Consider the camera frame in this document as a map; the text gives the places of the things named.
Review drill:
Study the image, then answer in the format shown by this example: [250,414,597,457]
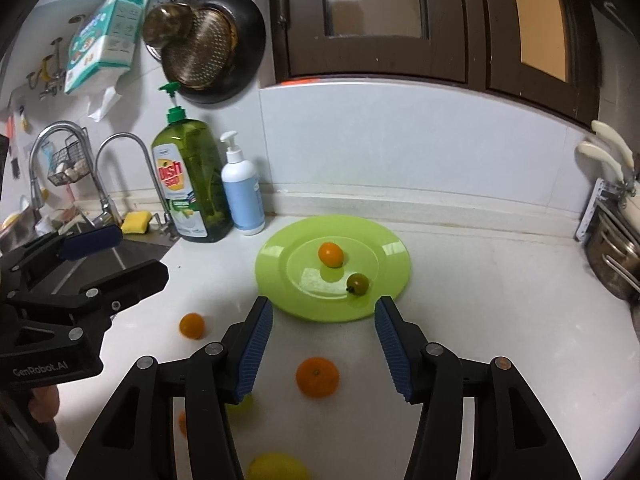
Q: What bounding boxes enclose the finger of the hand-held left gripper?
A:
[4,259,170,334]
[0,224,124,292]

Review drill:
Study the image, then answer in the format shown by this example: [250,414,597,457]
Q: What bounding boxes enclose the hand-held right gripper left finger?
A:
[65,296,275,480]

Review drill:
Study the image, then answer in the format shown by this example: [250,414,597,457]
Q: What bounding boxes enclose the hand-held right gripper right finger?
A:
[374,296,581,480]

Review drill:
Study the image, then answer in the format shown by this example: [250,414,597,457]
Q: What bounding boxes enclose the small orange kumquat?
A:
[179,312,206,340]

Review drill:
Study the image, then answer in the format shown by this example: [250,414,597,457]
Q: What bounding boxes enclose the mandarin orange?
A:
[295,357,340,399]

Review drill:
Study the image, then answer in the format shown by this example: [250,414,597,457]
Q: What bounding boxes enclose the green plate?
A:
[255,215,412,322]

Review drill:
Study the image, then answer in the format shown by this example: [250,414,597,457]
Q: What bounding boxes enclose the small orange tangerine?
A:
[318,242,345,268]

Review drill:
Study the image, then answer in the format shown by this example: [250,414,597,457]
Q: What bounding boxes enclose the yellow-green round fruit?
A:
[247,452,311,480]

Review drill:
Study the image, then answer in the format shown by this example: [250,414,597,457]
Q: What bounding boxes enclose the person's left hand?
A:
[27,384,62,423]

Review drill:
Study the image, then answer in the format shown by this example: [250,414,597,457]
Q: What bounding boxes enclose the steel sink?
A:
[0,195,176,306]

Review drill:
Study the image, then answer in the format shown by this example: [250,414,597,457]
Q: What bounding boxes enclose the yellow sponge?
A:
[121,211,152,235]

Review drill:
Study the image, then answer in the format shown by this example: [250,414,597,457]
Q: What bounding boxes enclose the chrome gooseneck faucet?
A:
[95,132,181,241]
[28,121,121,226]

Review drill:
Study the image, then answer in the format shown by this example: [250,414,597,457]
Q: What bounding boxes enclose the green dish soap bottle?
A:
[151,81,235,244]

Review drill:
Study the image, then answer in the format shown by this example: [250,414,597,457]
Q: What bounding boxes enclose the white and blue pump bottle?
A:
[220,131,266,236]

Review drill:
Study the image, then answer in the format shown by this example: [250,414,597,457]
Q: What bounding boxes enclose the printed tissue package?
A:
[64,0,143,95]

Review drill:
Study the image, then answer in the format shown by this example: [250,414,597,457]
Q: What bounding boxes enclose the brass colander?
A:
[162,7,238,88]

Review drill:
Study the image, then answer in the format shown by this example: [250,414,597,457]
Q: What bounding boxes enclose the small brass pot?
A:
[142,0,201,51]

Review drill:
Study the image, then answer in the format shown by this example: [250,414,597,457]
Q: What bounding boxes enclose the steel pot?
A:
[585,200,640,301]

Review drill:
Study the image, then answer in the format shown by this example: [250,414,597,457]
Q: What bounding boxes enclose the steel knife rack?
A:
[575,177,640,241]

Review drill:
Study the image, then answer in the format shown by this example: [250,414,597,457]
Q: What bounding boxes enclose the black frying pan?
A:
[160,0,267,106]

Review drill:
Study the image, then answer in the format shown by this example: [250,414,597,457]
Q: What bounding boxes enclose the dark wooden cabinet door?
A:
[475,0,601,128]
[267,0,483,91]

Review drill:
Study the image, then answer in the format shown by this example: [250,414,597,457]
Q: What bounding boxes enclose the black wire basket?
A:
[47,141,96,187]

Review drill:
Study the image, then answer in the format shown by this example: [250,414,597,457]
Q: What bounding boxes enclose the cream handled knife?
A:
[577,141,626,181]
[591,120,636,176]

